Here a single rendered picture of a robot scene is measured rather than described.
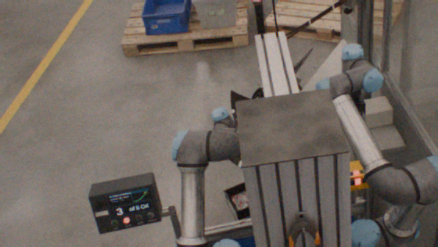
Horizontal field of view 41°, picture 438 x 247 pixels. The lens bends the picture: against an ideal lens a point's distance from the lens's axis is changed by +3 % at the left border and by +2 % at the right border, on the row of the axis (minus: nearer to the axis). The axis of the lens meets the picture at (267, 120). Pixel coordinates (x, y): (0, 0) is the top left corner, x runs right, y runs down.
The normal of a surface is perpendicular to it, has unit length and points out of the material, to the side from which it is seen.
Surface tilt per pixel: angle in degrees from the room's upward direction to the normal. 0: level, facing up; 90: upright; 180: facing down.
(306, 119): 0
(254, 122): 0
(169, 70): 1
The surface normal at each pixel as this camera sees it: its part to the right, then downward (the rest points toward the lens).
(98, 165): -0.10, -0.76
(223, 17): 0.03, 0.71
